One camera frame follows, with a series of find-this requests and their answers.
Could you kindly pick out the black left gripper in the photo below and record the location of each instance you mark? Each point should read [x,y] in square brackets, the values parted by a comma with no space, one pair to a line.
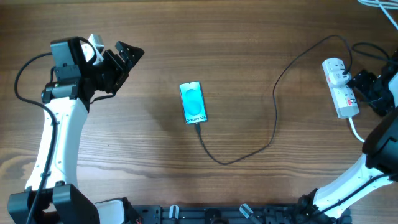
[120,70]

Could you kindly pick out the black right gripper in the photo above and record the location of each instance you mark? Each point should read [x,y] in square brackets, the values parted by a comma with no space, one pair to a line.
[362,80]

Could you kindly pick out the blue Galaxy smartphone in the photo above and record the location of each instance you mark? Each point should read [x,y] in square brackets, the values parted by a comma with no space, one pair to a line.
[193,103]

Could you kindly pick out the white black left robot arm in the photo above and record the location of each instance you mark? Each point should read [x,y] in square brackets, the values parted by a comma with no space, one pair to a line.
[51,195]

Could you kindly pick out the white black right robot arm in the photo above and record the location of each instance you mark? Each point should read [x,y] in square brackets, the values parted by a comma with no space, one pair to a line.
[377,165]

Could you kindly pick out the white USB charger adapter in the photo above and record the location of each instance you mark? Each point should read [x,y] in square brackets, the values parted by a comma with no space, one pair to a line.
[338,78]

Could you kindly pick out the white power strip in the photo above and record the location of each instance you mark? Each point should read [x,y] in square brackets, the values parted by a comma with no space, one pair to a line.
[343,97]

